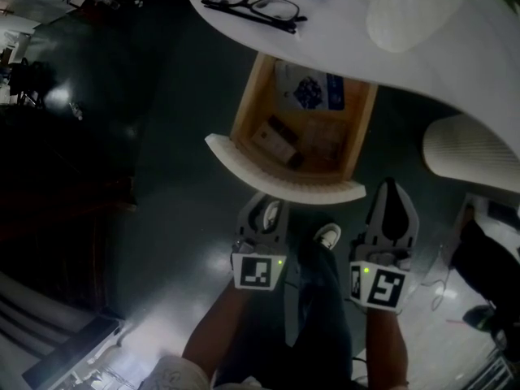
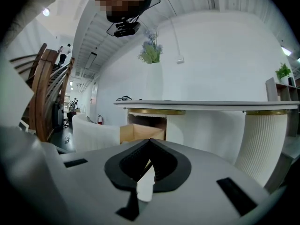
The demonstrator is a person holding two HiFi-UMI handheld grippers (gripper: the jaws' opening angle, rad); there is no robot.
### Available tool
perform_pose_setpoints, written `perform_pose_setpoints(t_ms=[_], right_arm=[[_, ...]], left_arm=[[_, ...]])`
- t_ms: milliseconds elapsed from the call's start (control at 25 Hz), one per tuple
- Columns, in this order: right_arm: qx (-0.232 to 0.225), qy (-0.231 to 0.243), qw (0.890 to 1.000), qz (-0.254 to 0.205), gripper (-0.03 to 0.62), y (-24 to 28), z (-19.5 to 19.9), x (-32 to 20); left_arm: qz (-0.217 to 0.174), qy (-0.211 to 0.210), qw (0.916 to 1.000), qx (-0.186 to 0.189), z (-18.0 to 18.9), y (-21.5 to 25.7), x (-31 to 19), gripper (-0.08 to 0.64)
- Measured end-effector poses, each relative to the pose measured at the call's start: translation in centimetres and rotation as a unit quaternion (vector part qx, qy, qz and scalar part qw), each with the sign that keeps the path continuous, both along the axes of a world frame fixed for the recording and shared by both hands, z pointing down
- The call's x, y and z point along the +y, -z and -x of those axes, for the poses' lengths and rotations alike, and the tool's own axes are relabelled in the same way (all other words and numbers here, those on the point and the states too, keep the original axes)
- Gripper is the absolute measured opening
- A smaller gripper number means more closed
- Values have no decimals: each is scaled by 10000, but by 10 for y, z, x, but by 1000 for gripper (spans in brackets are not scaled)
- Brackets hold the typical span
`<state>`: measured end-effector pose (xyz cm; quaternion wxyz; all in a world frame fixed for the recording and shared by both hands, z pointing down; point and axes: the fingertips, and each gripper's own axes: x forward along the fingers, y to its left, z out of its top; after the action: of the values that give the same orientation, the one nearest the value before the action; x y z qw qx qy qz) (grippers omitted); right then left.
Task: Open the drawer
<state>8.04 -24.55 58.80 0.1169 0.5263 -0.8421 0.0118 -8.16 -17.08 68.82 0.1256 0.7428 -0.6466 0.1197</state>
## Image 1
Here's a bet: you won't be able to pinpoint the dark brown small box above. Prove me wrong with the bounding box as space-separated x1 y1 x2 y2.
267 114 306 170

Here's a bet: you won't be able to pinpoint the person's right forearm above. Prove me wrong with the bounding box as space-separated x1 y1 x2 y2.
364 305 410 390

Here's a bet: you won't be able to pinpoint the long black bar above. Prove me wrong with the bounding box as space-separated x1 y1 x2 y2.
21 316 124 390

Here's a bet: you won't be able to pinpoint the dark tripod equipment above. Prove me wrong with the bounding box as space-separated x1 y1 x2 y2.
6 56 54 110

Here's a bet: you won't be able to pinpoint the thin floor cable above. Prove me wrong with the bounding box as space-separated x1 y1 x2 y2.
421 241 453 313

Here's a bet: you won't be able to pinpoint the white ribbed stool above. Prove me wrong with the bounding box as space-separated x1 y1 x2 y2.
422 113 520 197

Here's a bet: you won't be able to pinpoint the person's dark trousers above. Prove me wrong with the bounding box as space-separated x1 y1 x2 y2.
212 227 355 390

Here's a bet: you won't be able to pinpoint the person's left forearm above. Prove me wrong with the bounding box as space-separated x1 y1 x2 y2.
181 285 262 384

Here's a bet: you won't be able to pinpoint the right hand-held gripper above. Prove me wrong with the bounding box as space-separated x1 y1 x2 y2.
349 176 421 313

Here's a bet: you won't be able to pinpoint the white box with blue picture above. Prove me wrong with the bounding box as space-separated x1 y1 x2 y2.
273 58 347 112

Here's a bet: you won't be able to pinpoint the black-framed glasses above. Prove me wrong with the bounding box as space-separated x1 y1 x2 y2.
200 0 309 36

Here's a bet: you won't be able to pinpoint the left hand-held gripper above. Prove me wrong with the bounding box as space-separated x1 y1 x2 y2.
230 195 291 292

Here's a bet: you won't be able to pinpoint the person's white shoe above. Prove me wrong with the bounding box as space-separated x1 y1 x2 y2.
262 201 282 232
314 222 343 252

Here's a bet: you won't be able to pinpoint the tan cardboard box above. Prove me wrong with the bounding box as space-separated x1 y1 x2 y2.
250 120 297 163

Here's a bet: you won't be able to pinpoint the white slatted panel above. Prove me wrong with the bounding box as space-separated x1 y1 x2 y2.
0 270 128 390

